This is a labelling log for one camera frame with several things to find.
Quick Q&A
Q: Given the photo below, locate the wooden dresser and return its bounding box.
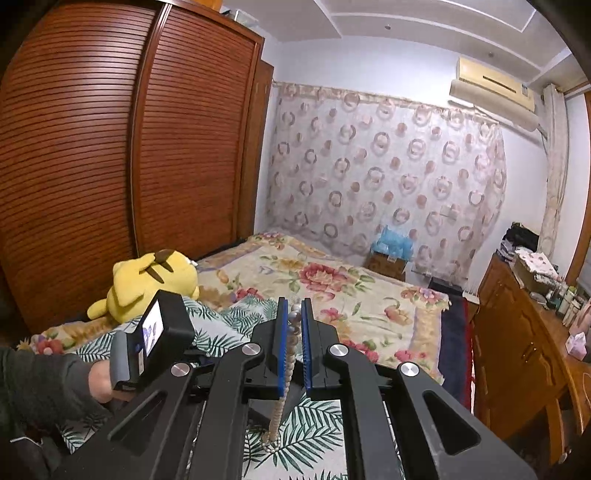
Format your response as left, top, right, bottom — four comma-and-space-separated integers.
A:
470, 253, 591, 464

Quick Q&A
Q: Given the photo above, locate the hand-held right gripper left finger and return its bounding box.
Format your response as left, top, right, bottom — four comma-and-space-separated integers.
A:
53, 298, 290, 480

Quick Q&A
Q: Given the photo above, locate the group of small bottles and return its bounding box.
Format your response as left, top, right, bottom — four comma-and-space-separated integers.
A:
544, 279, 591, 329

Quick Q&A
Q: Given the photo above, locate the dark blue bed sheet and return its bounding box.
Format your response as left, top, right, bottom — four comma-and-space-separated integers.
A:
436, 293, 472, 409

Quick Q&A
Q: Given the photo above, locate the pearl necklace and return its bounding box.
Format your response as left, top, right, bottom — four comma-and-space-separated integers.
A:
261, 310, 304, 457

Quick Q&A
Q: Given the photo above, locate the cardboard box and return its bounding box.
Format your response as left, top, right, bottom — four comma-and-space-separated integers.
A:
368, 251, 408, 282

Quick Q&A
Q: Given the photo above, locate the yellow plush toy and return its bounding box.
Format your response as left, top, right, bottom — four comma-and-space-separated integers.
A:
87, 249, 201, 321

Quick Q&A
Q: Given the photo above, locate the pile of dark clothes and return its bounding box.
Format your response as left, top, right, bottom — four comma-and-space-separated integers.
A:
500, 222, 541, 265

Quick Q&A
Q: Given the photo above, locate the circle patterned sheer curtain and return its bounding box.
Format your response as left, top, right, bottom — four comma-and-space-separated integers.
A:
264, 82, 509, 291

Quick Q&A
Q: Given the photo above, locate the brown slatted wooden wardrobe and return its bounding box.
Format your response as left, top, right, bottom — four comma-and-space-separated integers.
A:
0, 0, 276, 335

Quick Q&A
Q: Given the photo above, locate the cloth wrapped pipe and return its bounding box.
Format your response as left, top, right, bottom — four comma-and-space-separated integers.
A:
539, 83, 570, 261

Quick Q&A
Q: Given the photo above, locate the floral patterned box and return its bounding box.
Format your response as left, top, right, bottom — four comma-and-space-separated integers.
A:
513, 247, 560, 296

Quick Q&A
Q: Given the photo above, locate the wall air conditioner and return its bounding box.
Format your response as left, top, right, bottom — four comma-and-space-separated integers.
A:
449, 56, 542, 134

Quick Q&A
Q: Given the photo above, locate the leaf print blanket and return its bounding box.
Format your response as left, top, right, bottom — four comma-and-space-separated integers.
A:
59, 295, 409, 480

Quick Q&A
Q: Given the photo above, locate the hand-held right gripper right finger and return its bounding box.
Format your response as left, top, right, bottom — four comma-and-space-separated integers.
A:
301, 298, 539, 480

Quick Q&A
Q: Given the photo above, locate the blue plastic bag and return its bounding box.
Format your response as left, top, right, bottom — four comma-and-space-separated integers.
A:
372, 224, 415, 261

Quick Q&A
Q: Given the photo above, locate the person's left forearm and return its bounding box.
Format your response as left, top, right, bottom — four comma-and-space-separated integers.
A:
0, 346, 114, 446

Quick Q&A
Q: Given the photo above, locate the bed with floral blanket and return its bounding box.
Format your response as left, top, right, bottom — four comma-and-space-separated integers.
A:
17, 232, 451, 386

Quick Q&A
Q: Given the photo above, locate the dark cloth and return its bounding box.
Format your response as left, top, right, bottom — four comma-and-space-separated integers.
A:
0, 431, 63, 480

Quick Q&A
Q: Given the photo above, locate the pink tissue box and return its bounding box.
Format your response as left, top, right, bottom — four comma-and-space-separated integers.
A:
565, 332, 588, 359

